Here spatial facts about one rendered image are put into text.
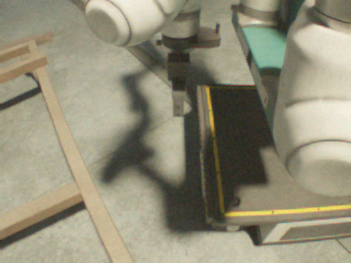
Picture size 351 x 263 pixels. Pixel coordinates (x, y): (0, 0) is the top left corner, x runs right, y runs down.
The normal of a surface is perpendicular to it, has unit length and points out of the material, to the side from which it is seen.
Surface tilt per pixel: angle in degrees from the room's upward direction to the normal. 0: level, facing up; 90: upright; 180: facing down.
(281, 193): 0
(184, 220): 0
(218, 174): 0
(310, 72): 76
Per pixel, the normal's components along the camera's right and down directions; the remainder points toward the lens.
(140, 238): 0.00, -0.69
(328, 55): -0.71, 0.03
